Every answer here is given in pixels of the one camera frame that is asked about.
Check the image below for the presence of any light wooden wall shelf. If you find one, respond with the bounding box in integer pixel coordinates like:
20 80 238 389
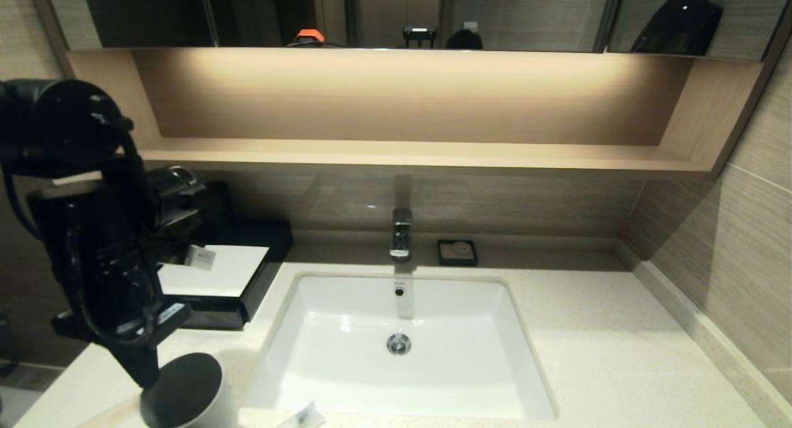
67 48 763 180

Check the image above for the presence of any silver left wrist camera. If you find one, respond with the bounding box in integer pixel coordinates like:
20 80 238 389
184 245 217 272

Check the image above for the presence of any grey plastic cup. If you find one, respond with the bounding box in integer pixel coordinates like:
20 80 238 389
139 353 239 428

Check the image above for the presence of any white sink basin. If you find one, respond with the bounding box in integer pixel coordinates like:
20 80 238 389
241 272 557 421

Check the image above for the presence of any chrome faucet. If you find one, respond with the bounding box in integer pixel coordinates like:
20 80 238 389
389 208 415 260

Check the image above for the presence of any mirror cabinet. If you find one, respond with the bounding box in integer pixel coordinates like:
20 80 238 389
31 0 792 61

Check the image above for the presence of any black cylindrical cup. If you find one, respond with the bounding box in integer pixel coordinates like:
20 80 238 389
207 182 236 228

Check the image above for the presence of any glossy black dome object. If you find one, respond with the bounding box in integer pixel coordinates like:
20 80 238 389
630 0 723 56

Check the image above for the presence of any black soap dish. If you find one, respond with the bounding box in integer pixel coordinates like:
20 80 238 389
437 240 478 268

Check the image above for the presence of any black amenity box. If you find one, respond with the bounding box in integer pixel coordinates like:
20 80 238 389
158 220 295 331

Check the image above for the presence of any small clear toiletry packet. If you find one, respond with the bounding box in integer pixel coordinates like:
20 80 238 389
275 400 327 428

